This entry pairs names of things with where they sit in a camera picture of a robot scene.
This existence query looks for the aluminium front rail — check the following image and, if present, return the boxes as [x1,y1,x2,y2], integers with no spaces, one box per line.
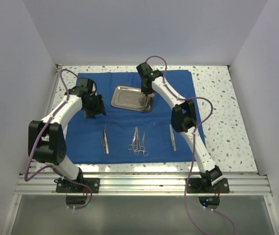
[14,172,272,196]

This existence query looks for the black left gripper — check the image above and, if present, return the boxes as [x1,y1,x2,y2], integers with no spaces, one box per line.
[83,93,106,118]

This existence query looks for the steel scalpel handle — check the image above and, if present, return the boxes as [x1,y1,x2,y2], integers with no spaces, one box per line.
[169,124,177,151]

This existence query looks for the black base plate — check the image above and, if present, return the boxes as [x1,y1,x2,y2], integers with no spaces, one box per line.
[187,178,230,194]
[54,178,100,193]

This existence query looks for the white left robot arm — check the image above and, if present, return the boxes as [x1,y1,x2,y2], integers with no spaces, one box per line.
[24,78,106,192]

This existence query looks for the steel curved scissors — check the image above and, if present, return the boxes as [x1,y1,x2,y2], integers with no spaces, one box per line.
[128,127,138,150]

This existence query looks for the steel instrument tray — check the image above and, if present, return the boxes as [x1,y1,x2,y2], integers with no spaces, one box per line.
[111,85,155,113]

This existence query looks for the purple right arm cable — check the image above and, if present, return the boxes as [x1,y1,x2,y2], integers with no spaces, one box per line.
[145,55,237,235]

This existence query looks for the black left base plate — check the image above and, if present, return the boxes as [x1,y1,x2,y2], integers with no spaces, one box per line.
[54,178,100,193]

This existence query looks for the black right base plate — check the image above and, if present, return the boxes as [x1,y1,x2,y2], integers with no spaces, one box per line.
[187,178,230,194]

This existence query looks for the thin steel tweezers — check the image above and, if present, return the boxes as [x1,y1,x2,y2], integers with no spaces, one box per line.
[100,126,106,154]
[103,125,109,154]

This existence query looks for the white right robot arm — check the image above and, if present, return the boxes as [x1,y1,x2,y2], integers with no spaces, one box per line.
[136,62,223,192]

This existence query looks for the blue surgical cloth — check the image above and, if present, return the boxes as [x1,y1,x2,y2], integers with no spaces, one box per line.
[66,72,192,165]

